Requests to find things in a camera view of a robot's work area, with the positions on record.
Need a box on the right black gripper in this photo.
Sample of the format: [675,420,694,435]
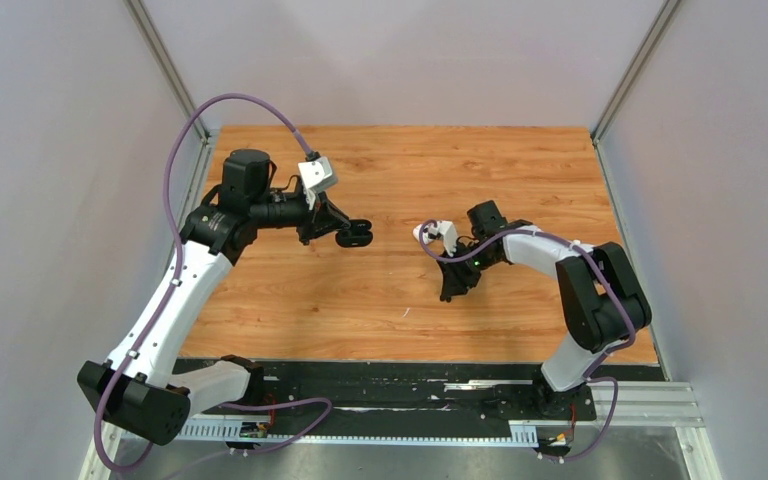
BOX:
[436,241,499,299]

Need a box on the aluminium frame post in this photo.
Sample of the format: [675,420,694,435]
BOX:
[125,0,216,167]
[590,0,684,146]

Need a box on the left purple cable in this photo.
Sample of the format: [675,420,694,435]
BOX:
[93,93,334,474]

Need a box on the left aluminium frame post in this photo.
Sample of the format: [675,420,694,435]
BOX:
[125,0,216,167]

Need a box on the black oval case cover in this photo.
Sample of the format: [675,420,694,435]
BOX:
[335,219,374,248]

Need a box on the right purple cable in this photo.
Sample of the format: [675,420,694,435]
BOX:
[418,219,638,464]

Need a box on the slotted cable duct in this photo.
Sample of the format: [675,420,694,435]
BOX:
[177,410,538,447]

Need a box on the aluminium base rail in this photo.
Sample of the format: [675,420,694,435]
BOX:
[104,365,710,479]

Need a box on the right aluminium frame post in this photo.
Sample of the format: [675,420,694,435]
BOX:
[590,0,684,146]

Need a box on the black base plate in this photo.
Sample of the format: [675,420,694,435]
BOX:
[171,358,667,440]

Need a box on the white earbud charging case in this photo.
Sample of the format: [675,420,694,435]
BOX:
[413,225,429,244]

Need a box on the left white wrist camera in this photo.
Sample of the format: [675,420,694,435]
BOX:
[298,156,338,211]

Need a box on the purple cable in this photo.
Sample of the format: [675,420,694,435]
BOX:
[93,93,334,474]
[418,219,638,464]

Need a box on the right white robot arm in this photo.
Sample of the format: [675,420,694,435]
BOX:
[413,201,653,418]

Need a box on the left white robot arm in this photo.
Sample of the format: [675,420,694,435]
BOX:
[77,149,373,445]

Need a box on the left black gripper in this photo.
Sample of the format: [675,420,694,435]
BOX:
[250,187,350,245]

